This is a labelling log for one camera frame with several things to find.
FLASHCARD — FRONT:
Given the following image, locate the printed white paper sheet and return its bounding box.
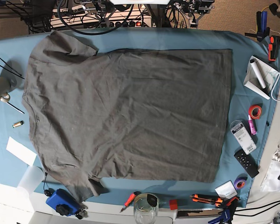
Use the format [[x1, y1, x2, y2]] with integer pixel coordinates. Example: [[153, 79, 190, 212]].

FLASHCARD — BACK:
[[243, 56, 279, 100]]

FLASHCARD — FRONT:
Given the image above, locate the red handled screwdriver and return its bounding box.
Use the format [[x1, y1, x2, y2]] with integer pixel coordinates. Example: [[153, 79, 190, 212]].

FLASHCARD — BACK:
[[120, 191, 141, 213]]

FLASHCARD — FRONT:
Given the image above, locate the red tape roll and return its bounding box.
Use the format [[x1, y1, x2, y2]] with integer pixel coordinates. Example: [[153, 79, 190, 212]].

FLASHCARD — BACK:
[[248, 105, 262, 119]]

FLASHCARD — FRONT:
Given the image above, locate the dark grey T-shirt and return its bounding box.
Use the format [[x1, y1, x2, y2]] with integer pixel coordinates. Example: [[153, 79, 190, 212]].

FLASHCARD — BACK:
[[22, 31, 232, 202]]

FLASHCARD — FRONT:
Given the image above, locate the small white card box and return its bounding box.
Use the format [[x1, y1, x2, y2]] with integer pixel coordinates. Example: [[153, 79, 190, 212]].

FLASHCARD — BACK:
[[215, 181, 238, 199]]

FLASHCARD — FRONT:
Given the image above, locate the clear drinking glass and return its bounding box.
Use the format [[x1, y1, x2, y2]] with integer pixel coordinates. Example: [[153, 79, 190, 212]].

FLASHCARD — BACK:
[[133, 193, 159, 224]]

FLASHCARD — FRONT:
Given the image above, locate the black remote control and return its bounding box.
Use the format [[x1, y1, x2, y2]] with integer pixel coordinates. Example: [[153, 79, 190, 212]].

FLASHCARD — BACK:
[[234, 149, 259, 179]]

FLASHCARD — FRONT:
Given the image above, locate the orange black utility knife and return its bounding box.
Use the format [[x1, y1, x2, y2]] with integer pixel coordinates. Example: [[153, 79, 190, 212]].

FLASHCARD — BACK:
[[190, 194, 223, 207]]

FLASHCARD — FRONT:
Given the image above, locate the red black clamp tool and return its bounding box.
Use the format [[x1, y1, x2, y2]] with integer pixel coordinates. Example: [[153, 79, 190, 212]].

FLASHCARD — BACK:
[[268, 35, 280, 62]]

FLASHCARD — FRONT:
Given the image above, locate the blue black bar clamp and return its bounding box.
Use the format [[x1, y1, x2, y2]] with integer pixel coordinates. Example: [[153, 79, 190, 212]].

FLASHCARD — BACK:
[[245, 11, 270, 42]]

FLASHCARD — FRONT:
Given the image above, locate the black lanyard with clip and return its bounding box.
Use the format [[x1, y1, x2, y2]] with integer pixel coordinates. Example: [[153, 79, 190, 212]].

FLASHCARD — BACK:
[[43, 172, 52, 197]]

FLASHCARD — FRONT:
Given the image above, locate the white power strip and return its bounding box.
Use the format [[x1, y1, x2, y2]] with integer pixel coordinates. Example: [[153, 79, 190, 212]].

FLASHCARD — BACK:
[[50, 12, 153, 29]]

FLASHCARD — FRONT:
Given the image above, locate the white blister pack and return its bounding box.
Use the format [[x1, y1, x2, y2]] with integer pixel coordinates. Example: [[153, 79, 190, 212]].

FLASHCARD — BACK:
[[230, 120, 257, 154]]

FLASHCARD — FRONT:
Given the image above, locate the gold AA battery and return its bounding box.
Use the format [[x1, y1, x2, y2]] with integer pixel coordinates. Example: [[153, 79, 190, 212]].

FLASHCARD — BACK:
[[12, 121, 24, 128]]

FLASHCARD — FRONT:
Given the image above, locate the white plastic bag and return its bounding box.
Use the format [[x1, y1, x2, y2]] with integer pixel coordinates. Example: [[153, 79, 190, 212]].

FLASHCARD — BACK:
[[260, 160, 280, 192]]

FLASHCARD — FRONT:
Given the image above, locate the white paper slip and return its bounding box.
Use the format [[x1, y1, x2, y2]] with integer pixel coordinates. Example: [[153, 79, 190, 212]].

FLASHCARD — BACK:
[[6, 137, 37, 166]]

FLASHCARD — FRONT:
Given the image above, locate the blue black spring clamp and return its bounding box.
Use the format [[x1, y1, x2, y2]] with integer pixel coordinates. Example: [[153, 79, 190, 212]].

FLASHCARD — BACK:
[[208, 196, 240, 224]]

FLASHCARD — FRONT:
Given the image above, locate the black cable tie lower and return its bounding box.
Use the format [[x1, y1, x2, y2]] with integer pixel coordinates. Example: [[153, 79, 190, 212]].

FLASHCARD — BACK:
[[0, 65, 25, 80]]

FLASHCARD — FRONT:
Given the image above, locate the white cable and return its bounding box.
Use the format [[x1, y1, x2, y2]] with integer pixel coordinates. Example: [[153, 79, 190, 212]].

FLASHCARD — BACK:
[[269, 29, 280, 102]]

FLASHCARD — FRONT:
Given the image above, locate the blue table cloth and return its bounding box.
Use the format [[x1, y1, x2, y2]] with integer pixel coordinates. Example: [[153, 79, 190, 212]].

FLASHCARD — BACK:
[[0, 28, 276, 209]]

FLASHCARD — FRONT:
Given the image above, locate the blue box with knob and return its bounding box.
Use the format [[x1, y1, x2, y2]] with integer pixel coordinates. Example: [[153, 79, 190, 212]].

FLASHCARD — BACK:
[[46, 189, 80, 217]]

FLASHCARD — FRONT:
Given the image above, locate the translucent plastic cup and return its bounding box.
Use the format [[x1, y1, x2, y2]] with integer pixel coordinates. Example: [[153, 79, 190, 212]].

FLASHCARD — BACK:
[[17, 166, 45, 198]]

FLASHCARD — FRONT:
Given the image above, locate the small red cube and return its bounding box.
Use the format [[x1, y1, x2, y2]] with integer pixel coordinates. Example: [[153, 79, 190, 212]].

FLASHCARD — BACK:
[[169, 199, 178, 210]]

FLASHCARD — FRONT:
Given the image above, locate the white paper roll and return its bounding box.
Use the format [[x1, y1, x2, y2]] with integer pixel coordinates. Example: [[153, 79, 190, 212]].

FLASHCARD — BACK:
[[250, 59, 266, 89]]

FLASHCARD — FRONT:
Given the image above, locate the purple tape roll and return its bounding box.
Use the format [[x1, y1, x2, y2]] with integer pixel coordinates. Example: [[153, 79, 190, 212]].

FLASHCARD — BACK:
[[233, 177, 247, 190]]

